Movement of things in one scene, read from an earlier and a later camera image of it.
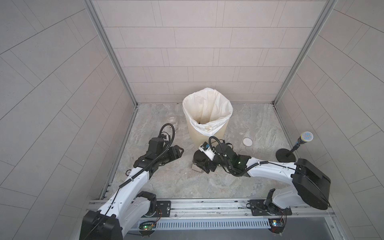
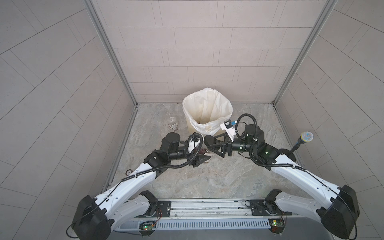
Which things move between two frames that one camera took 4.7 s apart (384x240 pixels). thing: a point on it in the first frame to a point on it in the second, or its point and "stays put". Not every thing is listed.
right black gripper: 212,167 to 228,147
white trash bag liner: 208,110 stays put
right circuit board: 276,225 stays put
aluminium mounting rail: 241,210 stays put
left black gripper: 173,155 to 195,162
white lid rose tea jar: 171,118 stays put
